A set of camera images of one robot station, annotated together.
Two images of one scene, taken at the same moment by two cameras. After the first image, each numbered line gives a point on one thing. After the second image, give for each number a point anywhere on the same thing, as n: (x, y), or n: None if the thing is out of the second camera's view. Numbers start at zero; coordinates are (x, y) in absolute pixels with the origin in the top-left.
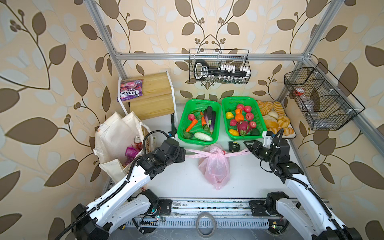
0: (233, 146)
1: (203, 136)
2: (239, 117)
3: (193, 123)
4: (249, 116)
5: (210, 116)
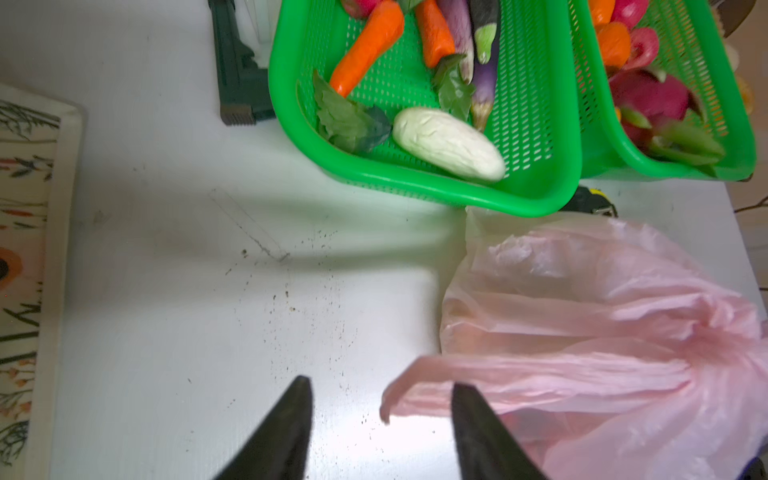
0: (591, 200)
1: (447, 144)
2: (615, 42)
3: (384, 25)
4: (643, 48)
5: (475, 25)
